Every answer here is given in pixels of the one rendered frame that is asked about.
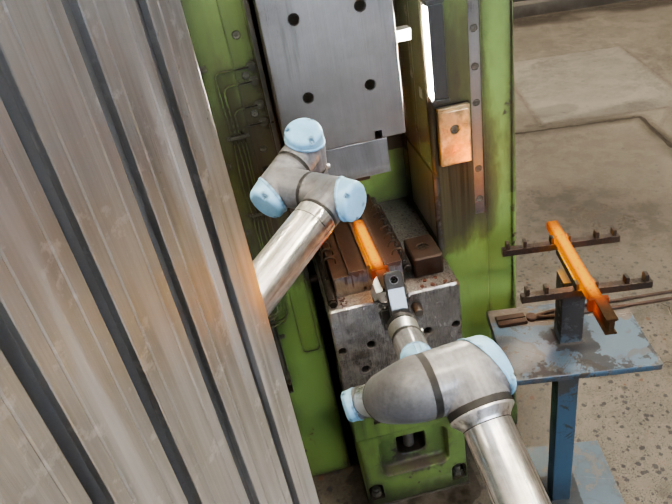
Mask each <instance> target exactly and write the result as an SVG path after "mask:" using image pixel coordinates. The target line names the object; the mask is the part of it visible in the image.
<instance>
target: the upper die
mask: <svg viewBox="0 0 672 504"><path fill-rule="evenodd" d="M326 158H327V163H329V164H330V168H327V169H328V174H329V175H334V176H344V177H345V178H349V179H358V178H362V177H367V176H371V175H376V174H380V173H385V172H389V171H391V168H390V160H389V152H388V143H387V137H383V138H382V136H381V135H380V133H379V132H378V131H375V139H374V140H369V141H365V142H360V143H356V144H351V145H347V146H342V147H337V148H333V149H328V150H326Z"/></svg>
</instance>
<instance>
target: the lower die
mask: <svg viewBox="0 0 672 504"><path fill-rule="evenodd" d="M372 205H374V204H373V202H372V200H371V198H370V196H369V194H367V195H366V206H365V209H364V212H363V214H362V215H361V218H362V220H363V222H364V225H365V227H366V229H367V231H368V233H369V235H370V237H371V240H372V242H373V244H374V246H375V248H376V250H377V252H378V255H379V257H380V259H381V261H382V263H383V265H384V266H385V265H388V268H389V272H391V271H396V270H398V271H400V272H401V273H402V277H403V282H404V276H403V268H402V260H401V258H400V256H399V254H398V252H397V250H395V251H394V253H393V255H391V252H392V250H393V249H394V248H395V246H394V244H393V242H391V243H390V245H389V247H387V244H388V242H389V241H390V240H391V238H390V236H389V234H388V235H387V236H386V239H383V237H384V235H385V234H386V233H387V230H386V228H385V227H384V228H383V229H382V232H380V228H381V227H382V226H383V225H384V224H383V222H382V220H380V221H379V224H376V223H377V220H378V219H379V218H380V216H379V214H378V213H377V214H376V215H375V218H374V217H373V214H374V213H375V212H376V211H377V210H376V208H375V206H374V207H373V208H372V211H370V207H371V206H372ZM328 237H329V239H328V240H327V239H326V240H327V241H329V242H330V243H331V248H330V249H332V250H333V252H334V255H332V253H331V251H329V250H326V251H324V252H323V255H324V258H326V257H328V256H333V257H335V259H336V262H337V263H336V264H335V263H334V260H333V259H332V258H329V259H327V260H326V264H327V268H328V271H329V274H330V278H331V281H332V284H333V287H334V291H335V294H336V297H342V296H346V295H350V294H354V293H359V292H363V291H367V290H369V289H370V290H371V288H372V284H373V279H372V274H371V269H370V266H369V263H368V261H367V258H366V256H365V253H364V251H363V249H362V246H361V244H360V241H359V239H358V236H357V234H356V232H355V229H354V227H353V224H352V222H342V221H340V222H339V223H338V224H337V226H336V227H335V228H334V230H333V231H332V232H331V234H330V235H329V236H328ZM321 248H322V250H323V249H325V248H329V244H328V243H326V242H324V243H323V244H322V246H321ZM364 287H367V289H365V290H364V289H363V288H364Z"/></svg>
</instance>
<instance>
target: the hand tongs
mask: <svg viewBox="0 0 672 504"><path fill-rule="evenodd" d="M671 293H672V289H670V290H664V291H658V292H651V293H645V294H639V295H633V296H626V297H620V298H614V299H609V303H614V302H621V301H627V300H633V299H639V298H646V297H652V296H658V295H664V294H671ZM671 300H672V296H670V297H663V298H657V299H651V300H644V301H638V302H632V303H625V304H619V305H613V306H611V307H612V309H613V310H614V309H620V308H626V307H633V306H639V305H645V304H652V303H658V302H664V301H671ZM554 312H555V308H554V309H549V310H546V311H542V312H539V313H536V314H535V313H532V312H529V313H527V314H526V315H525V314H524V313H523V312H521V313H515V314H509V315H503V316H496V317H495V319H496V322H497V323H498V326H499V328H505V327H511V326H517V325H524V324H528V321H529V322H534V321H536V319H550V318H555V314H550V313H554ZM546 314H550V315H546Z"/></svg>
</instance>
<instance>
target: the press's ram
mask: <svg viewBox="0 0 672 504"><path fill-rule="evenodd" d="M250 1H251V6H252V10H253V15H254V19H255V24H256V28H257V33H258V38H259V42H260V47H261V51H262V56H263V60H264V65H265V70H266V74H267V79H268V83H269V88H270V92H271V97H272V101H273V105H274V109H275V112H276V116H277V119H278V123H279V126H280V130H281V133H282V137H283V140H284V132H285V129H286V127H287V125H288V124H289V123H290V122H292V121H293V120H296V119H299V118H310V119H313V120H315V121H316V122H318V123H319V124H320V126H321V127H322V130H323V135H324V138H325V142H326V143H325V149H326V150H328V149H333V148H337V147H342V146H347V145H351V144H356V143H360V142H365V141H369V140H374V139H375V131H378V132H379V133H380V135H381V136H382V138H383V137H387V136H392V135H396V134H401V133H405V132H406V129H405V119H404V109H403V99H402V89H401V79H400V70H399V60H398V50H397V42H401V41H406V40H411V39H412V36H411V28H410V27H409V26H408V25H402V26H398V27H395V20H394V11H393V1H392V0H250Z"/></svg>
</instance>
